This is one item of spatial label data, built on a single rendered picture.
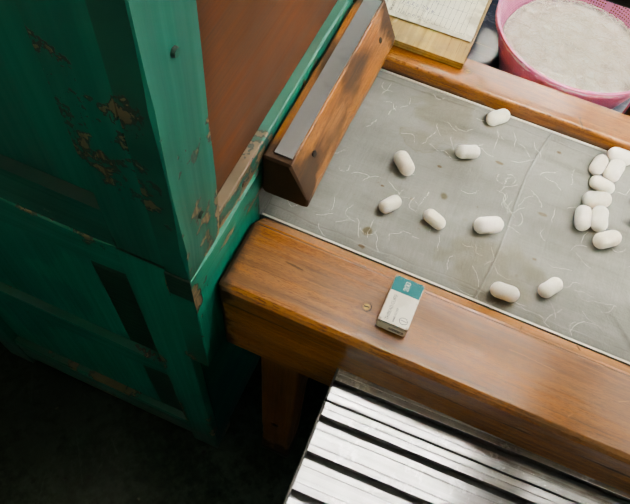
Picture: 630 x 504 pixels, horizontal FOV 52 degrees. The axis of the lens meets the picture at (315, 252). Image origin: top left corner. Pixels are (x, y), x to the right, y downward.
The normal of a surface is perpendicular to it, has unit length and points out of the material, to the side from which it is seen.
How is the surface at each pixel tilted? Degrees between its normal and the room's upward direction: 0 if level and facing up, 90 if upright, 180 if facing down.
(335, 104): 67
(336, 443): 0
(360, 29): 0
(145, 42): 90
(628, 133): 0
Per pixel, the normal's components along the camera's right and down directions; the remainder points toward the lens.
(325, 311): 0.07, -0.48
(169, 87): 0.91, 0.38
